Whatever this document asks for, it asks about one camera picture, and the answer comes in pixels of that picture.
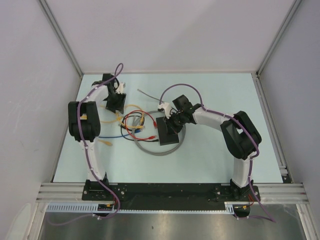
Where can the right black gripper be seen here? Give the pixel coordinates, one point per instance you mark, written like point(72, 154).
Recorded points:
point(171, 129)

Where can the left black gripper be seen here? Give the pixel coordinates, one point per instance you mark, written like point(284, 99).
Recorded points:
point(119, 106)

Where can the black network switch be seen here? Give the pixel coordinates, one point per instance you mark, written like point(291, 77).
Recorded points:
point(165, 136)

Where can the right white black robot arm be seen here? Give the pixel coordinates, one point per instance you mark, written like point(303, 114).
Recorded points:
point(239, 133)

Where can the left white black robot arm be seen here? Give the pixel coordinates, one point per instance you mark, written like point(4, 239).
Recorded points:
point(84, 121)

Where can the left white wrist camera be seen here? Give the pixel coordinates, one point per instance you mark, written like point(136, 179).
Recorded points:
point(120, 88)

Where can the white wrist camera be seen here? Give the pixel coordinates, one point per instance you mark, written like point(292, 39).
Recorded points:
point(166, 108)
point(120, 88)

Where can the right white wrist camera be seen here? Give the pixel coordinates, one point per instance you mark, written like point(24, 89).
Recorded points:
point(166, 108)

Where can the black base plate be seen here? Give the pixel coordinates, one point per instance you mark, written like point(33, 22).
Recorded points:
point(170, 196)

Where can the grey slotted cable duct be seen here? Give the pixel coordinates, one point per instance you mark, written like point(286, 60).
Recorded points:
point(96, 208)

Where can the aluminium front rail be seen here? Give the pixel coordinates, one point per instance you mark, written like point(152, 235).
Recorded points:
point(270, 193)

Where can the left aluminium corner post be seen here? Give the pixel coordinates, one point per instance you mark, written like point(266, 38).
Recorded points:
point(49, 15)

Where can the aluminium corner post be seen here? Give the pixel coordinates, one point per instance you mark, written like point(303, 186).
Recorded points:
point(49, 15)
point(294, 8)

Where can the right aluminium side rail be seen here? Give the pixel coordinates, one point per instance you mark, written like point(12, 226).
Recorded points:
point(274, 137)

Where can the right aluminium corner post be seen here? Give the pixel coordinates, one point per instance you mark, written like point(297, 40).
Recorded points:
point(294, 8)

